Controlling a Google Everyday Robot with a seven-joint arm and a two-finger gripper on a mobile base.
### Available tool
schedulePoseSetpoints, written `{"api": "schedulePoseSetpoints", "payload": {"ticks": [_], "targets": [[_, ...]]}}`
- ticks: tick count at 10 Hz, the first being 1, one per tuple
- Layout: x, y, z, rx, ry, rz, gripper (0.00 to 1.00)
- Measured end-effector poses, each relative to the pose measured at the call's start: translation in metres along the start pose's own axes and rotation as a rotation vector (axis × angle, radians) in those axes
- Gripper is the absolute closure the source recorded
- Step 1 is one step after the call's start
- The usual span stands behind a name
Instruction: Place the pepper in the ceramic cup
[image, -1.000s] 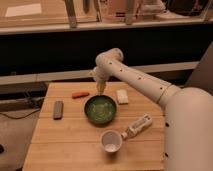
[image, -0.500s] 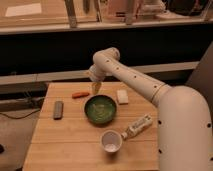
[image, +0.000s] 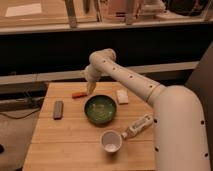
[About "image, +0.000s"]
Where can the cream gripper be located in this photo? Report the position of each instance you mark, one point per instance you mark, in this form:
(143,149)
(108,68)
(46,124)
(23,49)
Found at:
(91,87)

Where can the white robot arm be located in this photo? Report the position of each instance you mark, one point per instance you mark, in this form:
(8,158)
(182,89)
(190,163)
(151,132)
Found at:
(180,136)

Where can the green ceramic bowl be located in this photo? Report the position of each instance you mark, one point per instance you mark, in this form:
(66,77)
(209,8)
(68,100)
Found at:
(100,109)

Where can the white ceramic cup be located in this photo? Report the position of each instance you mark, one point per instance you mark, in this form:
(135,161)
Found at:
(111,141)

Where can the cream sponge block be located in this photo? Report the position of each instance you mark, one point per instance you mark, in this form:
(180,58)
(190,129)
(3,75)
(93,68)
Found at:
(122,96)

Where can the grey remote control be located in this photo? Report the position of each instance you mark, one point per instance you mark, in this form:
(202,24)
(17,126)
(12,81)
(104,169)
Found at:
(58,110)

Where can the white plastic bottle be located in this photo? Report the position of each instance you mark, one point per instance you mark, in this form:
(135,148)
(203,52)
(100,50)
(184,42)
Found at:
(137,126)

